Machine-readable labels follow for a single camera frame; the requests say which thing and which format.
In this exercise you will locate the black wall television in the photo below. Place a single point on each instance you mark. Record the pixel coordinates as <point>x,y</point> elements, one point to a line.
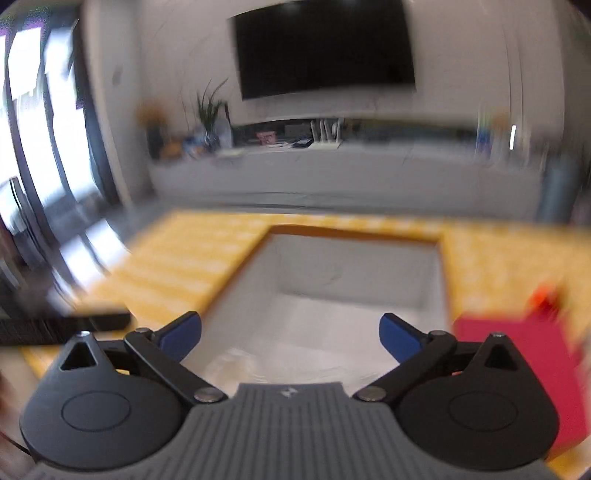
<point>302,46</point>

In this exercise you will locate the white tv cabinet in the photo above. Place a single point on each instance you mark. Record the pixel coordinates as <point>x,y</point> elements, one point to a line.
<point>378,167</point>

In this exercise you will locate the small plant in vase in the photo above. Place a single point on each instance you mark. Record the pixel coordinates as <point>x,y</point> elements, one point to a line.
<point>213,116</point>

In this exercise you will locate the orange storage box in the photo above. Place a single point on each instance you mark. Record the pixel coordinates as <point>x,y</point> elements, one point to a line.
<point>325,291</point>

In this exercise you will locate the yellow checkered tablecloth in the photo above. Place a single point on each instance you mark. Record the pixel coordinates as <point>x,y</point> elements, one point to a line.
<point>513,401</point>

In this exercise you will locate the white cloth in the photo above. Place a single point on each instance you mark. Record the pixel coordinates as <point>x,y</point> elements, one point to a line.
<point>294,365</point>

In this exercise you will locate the blue-grey trash bin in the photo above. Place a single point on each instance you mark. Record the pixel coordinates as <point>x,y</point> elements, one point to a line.
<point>560,187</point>

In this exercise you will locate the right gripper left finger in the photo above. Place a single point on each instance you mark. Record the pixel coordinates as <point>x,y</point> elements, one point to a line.
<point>159,354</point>

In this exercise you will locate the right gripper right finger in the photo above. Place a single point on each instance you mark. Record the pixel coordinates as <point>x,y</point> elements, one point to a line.
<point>420,356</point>

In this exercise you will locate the dried yellow flower vase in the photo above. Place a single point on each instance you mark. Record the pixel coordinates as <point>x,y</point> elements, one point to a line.
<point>152,119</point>

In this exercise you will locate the white wifi router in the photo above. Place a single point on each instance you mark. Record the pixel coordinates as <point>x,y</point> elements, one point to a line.
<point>326,134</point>

